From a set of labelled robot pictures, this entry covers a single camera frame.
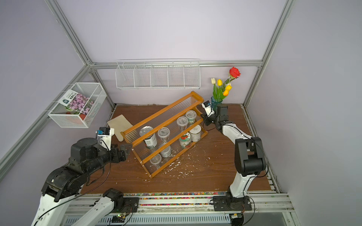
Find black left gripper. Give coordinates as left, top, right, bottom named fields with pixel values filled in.
left=86, top=142, right=133, bottom=175

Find clear seed jar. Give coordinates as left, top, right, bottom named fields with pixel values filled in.
left=176, top=116, right=189, bottom=131
left=150, top=153, right=162, bottom=168
left=160, top=146, right=172, bottom=158
left=157, top=127, right=170, bottom=142
left=185, top=110, right=197, bottom=124

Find green label tin can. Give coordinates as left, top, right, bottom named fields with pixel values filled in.
left=139, top=126, right=157, bottom=149

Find wooden three-tier shelf rack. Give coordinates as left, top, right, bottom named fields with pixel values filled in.
left=121, top=91, right=208, bottom=178

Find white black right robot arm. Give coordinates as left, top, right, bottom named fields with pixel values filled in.
left=201, top=101, right=267, bottom=199

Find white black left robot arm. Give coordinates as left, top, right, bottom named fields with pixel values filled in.
left=32, top=138, right=139, bottom=226

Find purple flower seed packet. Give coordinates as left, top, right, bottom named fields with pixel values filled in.
left=58, top=89, right=95, bottom=116

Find blue ribbed glass vase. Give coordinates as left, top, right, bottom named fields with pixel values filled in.
left=211, top=97, right=222, bottom=113

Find white lid Ideal can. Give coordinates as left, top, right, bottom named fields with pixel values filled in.
left=189, top=125, right=202, bottom=142

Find yellow and white tulips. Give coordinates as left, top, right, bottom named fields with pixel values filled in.
left=211, top=77, right=233, bottom=102

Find cream work glove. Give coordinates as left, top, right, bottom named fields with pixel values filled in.
left=107, top=115, right=133, bottom=142

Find strawberry label can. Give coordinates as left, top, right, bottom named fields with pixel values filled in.
left=179, top=132, right=192, bottom=148

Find red rose flower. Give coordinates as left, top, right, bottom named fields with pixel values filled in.
left=229, top=67, right=241, bottom=79

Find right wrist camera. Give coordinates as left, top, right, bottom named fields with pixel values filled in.
left=202, top=101, right=215, bottom=117

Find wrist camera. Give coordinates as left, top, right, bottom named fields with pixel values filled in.
left=202, top=101, right=215, bottom=117
left=96, top=127, right=115, bottom=143

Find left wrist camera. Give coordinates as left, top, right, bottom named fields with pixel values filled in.
left=96, top=127, right=115, bottom=143

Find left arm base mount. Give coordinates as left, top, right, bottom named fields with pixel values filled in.
left=102, top=188, right=140, bottom=213

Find white wire side basket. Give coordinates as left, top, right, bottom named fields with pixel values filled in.
left=48, top=82, right=107, bottom=128

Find white wire wall basket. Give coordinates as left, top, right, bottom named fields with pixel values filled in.
left=115, top=58, right=201, bottom=90

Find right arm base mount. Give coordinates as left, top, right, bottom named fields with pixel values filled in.
left=209, top=192, right=252, bottom=212

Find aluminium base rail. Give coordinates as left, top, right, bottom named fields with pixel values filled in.
left=60, top=191, right=296, bottom=226

